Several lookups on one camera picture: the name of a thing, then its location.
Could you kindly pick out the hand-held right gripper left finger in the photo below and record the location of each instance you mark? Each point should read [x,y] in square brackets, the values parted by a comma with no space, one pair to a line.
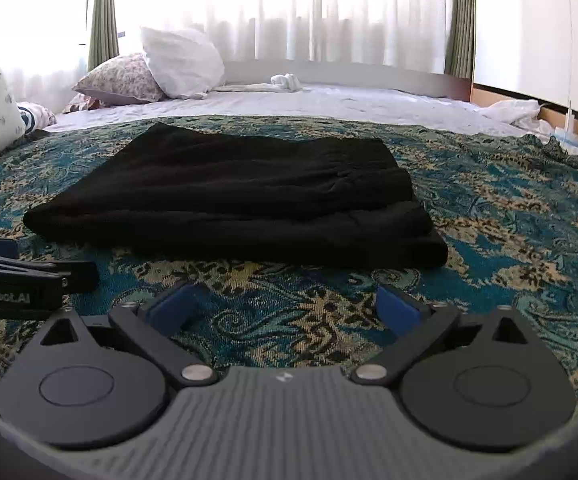
[169,310]

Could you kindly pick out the white bed sheet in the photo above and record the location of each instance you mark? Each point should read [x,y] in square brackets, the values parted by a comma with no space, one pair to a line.
[344,105]

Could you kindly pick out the green curtain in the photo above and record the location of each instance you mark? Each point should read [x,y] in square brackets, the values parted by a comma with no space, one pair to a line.
[461,20]
[103,20]

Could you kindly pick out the pink floral pillow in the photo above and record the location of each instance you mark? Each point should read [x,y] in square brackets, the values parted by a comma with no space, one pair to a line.
[119,82]

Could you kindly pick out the blue and white packet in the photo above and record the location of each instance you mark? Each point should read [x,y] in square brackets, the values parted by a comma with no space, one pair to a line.
[571,142]

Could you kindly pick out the white pillow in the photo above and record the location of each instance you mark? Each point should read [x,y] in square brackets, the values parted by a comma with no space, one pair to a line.
[181,60]

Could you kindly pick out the orange wooden side board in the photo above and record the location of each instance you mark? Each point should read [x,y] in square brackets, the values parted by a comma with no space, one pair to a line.
[489,96]

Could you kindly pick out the sheer white curtain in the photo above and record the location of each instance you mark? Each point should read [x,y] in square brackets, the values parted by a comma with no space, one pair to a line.
[289,10]

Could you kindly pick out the navy striped cloth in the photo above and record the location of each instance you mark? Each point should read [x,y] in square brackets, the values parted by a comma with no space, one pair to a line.
[36,115]

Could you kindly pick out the crumpled white cloth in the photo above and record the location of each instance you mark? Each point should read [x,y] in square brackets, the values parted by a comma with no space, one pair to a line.
[516,110]

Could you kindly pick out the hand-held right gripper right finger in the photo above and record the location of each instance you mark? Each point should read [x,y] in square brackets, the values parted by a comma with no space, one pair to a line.
[394,310]

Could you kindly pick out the teal patterned blanket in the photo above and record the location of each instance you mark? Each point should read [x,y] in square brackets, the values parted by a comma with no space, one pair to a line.
[494,220]

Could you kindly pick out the grey bed frame board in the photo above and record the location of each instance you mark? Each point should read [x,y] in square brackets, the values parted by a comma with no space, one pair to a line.
[349,72]

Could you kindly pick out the rolled white cloth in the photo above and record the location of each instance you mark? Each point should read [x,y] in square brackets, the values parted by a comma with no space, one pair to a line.
[285,82]

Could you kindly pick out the black pants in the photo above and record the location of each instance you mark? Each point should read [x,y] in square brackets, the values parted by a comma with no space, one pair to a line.
[249,200]

